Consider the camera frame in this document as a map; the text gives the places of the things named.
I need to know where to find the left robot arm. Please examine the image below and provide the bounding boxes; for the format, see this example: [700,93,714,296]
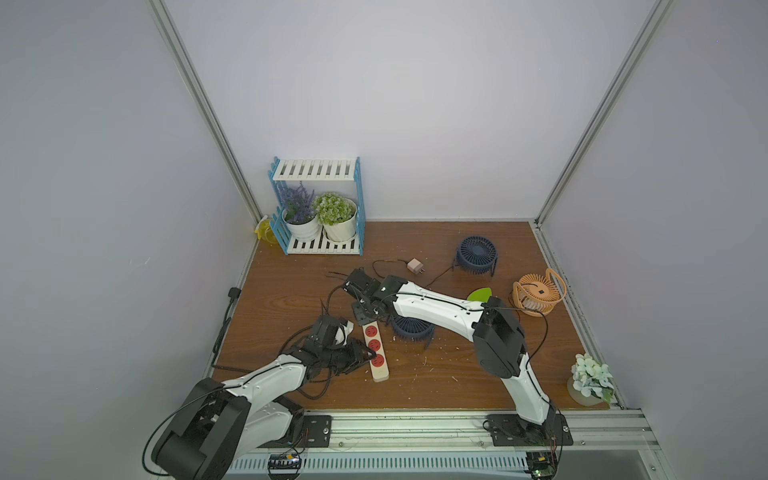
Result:
[142,315,376,479]

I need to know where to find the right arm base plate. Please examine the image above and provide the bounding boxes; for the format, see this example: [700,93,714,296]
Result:
[482,413,574,447]

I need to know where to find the green yellow toy shovel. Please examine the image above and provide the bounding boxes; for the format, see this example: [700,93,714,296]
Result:
[467,287,493,303]

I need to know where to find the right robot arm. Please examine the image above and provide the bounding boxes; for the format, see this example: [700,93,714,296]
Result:
[342,268,573,448]

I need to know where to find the lavender plant white pot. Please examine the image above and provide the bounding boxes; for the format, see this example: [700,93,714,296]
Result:
[278,182,320,241]

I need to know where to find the dark blue desk fan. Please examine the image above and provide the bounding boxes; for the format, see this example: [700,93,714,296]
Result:
[390,316,436,349]
[454,236,499,276]

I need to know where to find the green plant white pot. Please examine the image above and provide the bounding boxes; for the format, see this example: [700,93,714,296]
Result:
[313,192,357,242]

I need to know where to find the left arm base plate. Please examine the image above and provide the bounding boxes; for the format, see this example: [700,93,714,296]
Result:
[260,414,333,450]

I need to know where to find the white flower pot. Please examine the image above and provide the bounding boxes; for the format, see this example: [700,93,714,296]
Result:
[567,353,615,407]

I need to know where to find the yellow object beside shelf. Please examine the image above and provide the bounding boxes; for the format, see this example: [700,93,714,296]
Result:
[255,215,278,245]

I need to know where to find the black power strip cord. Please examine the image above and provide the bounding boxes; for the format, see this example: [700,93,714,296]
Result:
[209,281,361,401]

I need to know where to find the blue white slatted shelf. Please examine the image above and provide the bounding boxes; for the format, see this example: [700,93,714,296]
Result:
[268,157,366,255]

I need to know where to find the dark blue desk fan far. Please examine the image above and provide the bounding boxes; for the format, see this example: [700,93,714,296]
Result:
[454,236,499,276]

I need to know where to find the thin black far fan cable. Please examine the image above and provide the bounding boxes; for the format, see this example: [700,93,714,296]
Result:
[371,259,460,289]

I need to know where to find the dark blue desk fan near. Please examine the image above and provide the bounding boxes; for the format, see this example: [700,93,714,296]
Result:
[390,316,436,349]

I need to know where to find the cream power strip red sockets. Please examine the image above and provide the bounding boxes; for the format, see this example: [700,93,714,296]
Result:
[362,322,389,382]

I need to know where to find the orange desk fan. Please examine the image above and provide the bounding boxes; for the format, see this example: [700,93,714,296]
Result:
[512,268,567,317]

